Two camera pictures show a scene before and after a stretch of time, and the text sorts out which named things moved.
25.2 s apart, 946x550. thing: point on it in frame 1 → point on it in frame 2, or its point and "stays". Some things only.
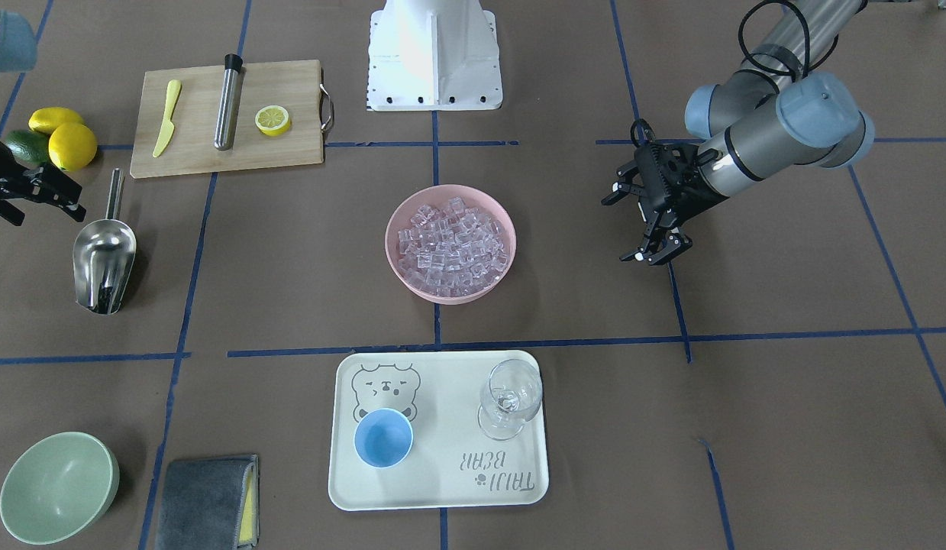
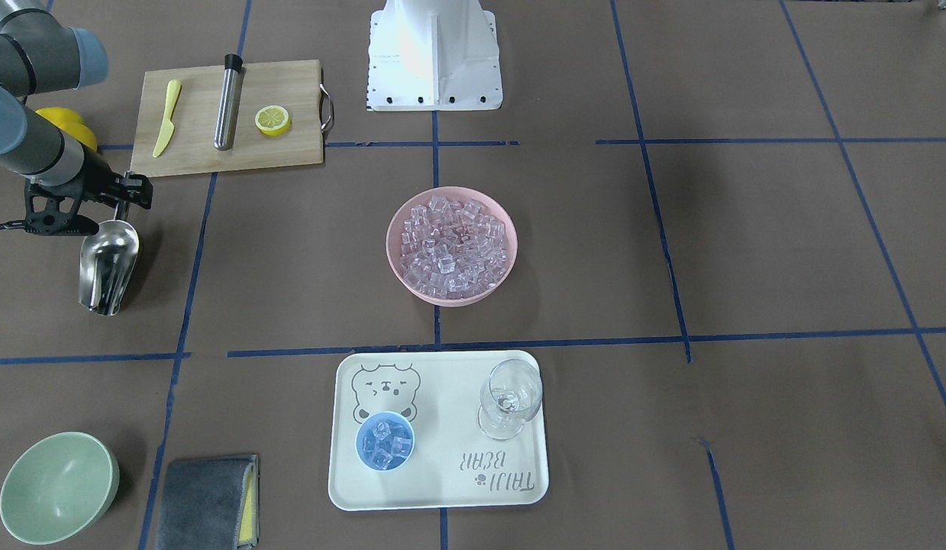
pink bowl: x=450 y=244 stays
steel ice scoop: x=104 y=257 stays
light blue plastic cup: x=382 y=438 stays
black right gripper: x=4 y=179 → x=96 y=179
